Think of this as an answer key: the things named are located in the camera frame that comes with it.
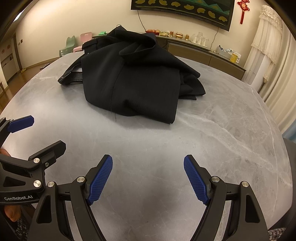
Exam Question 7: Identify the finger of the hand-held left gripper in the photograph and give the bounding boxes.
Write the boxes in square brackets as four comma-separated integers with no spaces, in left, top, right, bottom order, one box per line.
[0,115,35,149]
[0,140,66,193]

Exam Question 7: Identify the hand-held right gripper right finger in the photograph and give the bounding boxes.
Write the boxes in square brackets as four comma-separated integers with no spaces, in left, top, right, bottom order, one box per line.
[184,155,270,241]

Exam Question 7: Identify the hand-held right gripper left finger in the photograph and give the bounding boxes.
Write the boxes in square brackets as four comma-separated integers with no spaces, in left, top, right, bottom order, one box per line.
[29,155,113,241]

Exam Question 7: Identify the black pants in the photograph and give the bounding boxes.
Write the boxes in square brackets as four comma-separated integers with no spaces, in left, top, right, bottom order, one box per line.
[58,25,206,124]

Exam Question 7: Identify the person's left hand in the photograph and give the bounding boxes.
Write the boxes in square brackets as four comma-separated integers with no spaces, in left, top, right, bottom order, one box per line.
[3,204,23,222]

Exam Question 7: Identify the white door with red stickers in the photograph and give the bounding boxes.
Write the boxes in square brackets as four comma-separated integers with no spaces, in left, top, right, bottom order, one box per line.
[0,45,15,84]

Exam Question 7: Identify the green plastic chair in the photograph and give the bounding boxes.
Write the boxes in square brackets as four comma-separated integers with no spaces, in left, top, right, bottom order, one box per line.
[59,36,78,57]

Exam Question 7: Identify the pink plastic chair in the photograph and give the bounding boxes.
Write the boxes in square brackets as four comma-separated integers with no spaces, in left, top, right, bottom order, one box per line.
[73,33,93,52]

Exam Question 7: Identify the blue curtain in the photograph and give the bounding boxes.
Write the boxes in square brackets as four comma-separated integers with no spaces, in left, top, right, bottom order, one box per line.
[281,124,296,141]

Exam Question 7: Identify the white standing air conditioner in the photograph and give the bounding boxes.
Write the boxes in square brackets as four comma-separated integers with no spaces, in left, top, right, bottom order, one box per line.
[242,5,284,93]

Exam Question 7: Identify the long grey brown sideboard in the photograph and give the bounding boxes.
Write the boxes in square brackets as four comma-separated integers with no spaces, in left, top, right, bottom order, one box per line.
[92,31,247,81]

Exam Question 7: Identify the white desktop organizer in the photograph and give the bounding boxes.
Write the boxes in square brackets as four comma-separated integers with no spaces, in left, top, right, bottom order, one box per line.
[216,45,233,58]

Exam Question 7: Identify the white curtain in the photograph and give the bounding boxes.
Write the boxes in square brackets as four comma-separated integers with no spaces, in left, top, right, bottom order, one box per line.
[264,28,296,137]

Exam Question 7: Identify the group of clear glass cups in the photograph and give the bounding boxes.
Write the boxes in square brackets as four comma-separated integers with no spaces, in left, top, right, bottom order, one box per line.
[191,32,210,45]

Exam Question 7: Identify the red Chinese knot ornament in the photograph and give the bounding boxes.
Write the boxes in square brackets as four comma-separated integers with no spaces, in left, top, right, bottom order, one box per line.
[237,0,251,25]

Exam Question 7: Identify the black painting cable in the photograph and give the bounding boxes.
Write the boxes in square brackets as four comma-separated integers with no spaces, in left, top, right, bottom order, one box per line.
[137,9,148,32]

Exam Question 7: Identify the dark wall painting yellow shapes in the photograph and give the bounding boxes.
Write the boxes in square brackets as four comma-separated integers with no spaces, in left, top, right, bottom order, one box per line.
[131,0,234,32]

